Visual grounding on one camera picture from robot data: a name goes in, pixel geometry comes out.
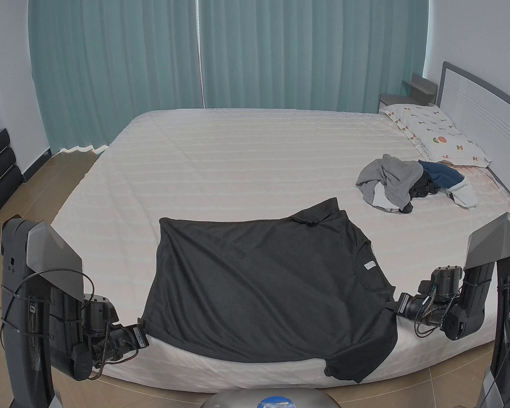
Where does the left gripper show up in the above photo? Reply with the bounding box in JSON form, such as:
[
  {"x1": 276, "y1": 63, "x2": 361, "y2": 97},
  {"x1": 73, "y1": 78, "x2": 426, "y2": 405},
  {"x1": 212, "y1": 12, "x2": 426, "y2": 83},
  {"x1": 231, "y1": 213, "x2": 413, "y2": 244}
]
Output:
[{"x1": 105, "y1": 323, "x2": 150, "y2": 359}]

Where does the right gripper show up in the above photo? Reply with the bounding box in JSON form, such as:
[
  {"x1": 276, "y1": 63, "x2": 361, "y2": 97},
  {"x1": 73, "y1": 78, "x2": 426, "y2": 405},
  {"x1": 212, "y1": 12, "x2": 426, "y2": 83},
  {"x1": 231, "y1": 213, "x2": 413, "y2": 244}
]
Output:
[{"x1": 396, "y1": 292, "x2": 431, "y2": 324}]

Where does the black T-shirt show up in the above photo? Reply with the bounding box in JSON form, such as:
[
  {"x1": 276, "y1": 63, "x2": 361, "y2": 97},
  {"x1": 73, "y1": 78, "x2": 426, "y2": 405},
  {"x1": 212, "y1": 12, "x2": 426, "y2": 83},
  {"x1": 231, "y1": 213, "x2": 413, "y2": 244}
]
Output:
[{"x1": 140, "y1": 198, "x2": 399, "y2": 383}]

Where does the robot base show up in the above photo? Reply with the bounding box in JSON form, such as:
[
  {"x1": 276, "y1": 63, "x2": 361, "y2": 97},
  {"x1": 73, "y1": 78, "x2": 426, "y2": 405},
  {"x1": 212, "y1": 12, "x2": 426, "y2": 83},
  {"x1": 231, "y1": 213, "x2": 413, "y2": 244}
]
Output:
[{"x1": 204, "y1": 390, "x2": 341, "y2": 408}]

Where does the pile of clothes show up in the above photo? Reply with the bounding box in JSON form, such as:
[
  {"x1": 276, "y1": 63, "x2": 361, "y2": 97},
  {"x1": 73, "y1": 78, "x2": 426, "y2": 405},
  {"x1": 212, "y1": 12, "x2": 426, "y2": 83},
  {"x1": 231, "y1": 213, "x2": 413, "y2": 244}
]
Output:
[{"x1": 356, "y1": 153, "x2": 479, "y2": 215}]

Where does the white printed pillow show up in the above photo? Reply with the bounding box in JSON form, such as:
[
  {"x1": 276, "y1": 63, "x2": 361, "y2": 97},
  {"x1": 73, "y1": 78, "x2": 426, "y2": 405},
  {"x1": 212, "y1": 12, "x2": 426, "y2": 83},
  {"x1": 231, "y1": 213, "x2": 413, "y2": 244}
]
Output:
[{"x1": 378, "y1": 103, "x2": 492, "y2": 168}]

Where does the grey bedside table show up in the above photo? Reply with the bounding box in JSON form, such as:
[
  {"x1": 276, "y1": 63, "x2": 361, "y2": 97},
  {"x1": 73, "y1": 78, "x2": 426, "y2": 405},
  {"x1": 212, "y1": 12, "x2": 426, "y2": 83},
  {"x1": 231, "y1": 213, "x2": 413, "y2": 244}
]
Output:
[{"x1": 379, "y1": 73, "x2": 438, "y2": 109}]

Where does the bed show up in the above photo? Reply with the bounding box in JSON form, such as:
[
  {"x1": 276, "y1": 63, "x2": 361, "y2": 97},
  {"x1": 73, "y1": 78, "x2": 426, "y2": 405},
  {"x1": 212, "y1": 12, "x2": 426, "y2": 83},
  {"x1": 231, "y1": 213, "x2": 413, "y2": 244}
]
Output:
[{"x1": 51, "y1": 61, "x2": 510, "y2": 394}]

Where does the blue-green curtain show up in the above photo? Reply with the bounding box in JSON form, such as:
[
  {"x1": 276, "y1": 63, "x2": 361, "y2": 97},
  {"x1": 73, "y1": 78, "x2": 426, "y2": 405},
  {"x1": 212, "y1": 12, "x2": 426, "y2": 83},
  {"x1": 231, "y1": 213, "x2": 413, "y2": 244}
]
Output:
[
  {"x1": 199, "y1": 0, "x2": 430, "y2": 114},
  {"x1": 27, "y1": 0, "x2": 205, "y2": 154}
]

